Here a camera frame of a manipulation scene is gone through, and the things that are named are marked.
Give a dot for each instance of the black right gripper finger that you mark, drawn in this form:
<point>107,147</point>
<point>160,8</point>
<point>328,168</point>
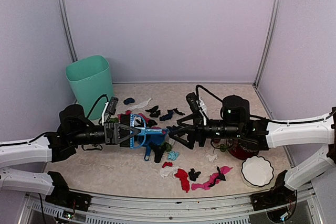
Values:
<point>184,141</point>
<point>189,122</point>

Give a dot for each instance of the white paper scrap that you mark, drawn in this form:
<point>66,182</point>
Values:
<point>212,157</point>
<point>140,105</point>
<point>168,171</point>

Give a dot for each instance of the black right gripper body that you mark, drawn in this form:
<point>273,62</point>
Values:
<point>200,135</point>

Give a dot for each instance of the small black scrap front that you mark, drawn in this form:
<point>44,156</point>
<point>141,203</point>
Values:
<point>193,174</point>

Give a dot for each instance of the white paper scrap far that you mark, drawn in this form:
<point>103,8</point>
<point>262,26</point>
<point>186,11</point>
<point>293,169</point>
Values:
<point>140,105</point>

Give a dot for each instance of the blue hand brush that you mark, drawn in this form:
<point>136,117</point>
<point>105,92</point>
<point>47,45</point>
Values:
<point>145,136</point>

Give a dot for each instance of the white paper scrap right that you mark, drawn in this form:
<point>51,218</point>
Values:
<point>212,157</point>

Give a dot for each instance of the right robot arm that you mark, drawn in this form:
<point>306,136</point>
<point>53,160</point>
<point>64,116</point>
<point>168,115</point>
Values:
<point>260,134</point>

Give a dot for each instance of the red floral bowl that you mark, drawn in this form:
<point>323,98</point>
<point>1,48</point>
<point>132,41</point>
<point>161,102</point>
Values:
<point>241,153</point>

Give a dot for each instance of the navy paper scrap far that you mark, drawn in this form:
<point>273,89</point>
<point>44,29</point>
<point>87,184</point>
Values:
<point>129,101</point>

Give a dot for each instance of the red paper scrap front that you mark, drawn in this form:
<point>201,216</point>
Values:
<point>182,175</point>

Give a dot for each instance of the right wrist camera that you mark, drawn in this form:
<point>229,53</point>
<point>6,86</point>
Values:
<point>198,108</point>

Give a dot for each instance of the blue dustpan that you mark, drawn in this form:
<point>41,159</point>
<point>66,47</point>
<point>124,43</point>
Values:
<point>148,148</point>

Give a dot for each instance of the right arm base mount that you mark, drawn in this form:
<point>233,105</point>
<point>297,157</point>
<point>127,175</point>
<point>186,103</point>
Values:
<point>278,195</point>

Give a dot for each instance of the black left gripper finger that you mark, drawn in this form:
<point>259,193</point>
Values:
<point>127,139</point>
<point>124,127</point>

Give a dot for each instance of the white paper scrap front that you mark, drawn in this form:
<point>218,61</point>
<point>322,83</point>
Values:
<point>168,171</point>

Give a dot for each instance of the teal plastic waste bin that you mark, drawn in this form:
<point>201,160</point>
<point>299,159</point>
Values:
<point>90,78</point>

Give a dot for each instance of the green paper scrap right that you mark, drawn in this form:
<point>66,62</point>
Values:
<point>222,148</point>

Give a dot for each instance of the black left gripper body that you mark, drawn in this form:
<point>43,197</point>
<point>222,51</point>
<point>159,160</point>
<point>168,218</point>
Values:
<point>109,136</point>

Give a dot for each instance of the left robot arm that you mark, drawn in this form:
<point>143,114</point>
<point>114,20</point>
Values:
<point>75,130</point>

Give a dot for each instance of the light blue paper scrap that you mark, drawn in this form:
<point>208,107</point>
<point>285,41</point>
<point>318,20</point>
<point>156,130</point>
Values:
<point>173,155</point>

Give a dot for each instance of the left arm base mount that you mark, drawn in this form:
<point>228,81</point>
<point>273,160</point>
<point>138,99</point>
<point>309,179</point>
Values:
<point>62,196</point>

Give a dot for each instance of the long pink paper scrap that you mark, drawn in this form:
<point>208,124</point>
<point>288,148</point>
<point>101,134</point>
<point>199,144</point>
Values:
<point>214,179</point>

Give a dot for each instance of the white scalloped bowl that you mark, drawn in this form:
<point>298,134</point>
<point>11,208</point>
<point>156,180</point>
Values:
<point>257,172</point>

